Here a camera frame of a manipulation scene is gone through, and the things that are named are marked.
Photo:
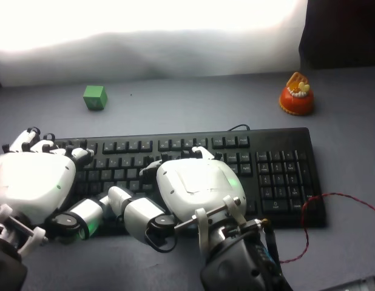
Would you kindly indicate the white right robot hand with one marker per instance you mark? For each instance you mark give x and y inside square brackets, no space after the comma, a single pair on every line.
[199,185]

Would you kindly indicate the orange toy cake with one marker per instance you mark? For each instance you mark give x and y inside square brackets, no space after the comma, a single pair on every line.
[296,103]

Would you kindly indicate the black computer keyboard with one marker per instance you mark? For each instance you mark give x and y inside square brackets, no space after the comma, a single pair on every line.
[278,182]

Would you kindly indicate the grey tablecloth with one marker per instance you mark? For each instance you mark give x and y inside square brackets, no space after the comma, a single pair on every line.
[175,106]

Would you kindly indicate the black panel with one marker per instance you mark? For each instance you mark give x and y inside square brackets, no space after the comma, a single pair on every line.
[342,30]

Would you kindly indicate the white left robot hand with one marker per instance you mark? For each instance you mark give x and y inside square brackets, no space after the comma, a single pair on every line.
[32,182]

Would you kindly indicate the white sheet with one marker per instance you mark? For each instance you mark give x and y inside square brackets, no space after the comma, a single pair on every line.
[145,51]

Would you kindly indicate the green cube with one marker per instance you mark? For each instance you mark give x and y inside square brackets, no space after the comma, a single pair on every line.
[95,97]

